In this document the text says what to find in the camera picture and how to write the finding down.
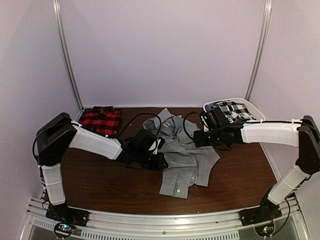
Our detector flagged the grey long sleeve shirt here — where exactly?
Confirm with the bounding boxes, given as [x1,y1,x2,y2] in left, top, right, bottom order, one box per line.
[142,108,220,199]

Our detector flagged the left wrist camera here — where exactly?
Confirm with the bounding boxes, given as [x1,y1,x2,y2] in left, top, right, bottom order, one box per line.
[148,137,165,155]

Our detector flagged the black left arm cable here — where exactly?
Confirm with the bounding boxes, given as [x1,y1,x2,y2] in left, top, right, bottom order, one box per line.
[116,112,162,141]

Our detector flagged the aluminium corner post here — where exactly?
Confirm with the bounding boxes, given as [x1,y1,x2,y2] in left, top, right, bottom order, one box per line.
[245,0,273,101]
[52,0,84,111]

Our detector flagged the black white checked shirt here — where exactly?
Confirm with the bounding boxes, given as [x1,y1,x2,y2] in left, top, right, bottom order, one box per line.
[214,100,256,123]

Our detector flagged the right aluminium corner post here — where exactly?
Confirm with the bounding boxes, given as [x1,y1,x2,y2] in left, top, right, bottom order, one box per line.
[245,0,273,101]

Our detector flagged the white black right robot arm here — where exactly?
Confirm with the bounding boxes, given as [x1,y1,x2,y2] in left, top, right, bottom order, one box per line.
[192,115,320,221]

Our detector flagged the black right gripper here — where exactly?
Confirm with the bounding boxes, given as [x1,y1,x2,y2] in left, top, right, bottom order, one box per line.
[193,129,224,148]

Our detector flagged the red black plaid shirt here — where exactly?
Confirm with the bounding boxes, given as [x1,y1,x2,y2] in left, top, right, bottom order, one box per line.
[78,106,122,136]

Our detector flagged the blue plaid shirt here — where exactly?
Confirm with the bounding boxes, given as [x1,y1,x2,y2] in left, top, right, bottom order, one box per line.
[204,101,220,111]

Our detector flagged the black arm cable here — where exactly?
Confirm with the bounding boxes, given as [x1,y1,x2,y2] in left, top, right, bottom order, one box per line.
[116,112,162,141]
[182,111,203,141]

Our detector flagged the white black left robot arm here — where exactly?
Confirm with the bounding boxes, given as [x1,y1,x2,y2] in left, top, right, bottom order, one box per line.
[31,112,169,222]

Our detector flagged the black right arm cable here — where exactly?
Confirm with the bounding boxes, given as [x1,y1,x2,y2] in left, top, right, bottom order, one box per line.
[182,111,203,141]

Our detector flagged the left aluminium corner post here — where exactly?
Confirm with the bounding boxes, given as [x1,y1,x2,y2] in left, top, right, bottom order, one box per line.
[52,0,84,111]

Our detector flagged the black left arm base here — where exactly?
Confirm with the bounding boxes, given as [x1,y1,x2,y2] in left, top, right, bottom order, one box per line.
[45,203,89,239]

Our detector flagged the aluminium front rail frame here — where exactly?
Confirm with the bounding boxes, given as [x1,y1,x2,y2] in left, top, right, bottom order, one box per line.
[18,197,310,240]

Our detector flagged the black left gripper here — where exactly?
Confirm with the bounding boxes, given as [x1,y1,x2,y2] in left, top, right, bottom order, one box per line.
[134,149,169,171]

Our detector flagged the white laundry basket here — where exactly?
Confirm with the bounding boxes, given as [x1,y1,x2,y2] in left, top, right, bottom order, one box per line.
[203,98,265,122]

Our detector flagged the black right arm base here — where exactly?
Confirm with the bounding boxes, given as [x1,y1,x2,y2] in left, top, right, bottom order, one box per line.
[239,199,282,238]

